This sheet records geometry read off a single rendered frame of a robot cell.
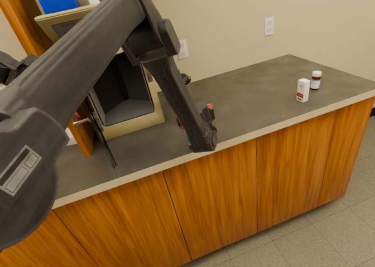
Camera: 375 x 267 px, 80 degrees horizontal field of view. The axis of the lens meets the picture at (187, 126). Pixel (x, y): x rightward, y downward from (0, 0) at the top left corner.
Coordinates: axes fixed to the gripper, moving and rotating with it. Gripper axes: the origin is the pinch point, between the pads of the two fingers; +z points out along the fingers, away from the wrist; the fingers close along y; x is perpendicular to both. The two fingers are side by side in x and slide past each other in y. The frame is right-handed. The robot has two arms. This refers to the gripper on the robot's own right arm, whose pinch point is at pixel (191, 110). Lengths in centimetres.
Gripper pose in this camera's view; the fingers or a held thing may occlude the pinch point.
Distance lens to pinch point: 93.1
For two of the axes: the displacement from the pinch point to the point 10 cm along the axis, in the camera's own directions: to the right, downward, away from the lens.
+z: -2.9, -4.5, 8.5
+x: 2.0, 8.4, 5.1
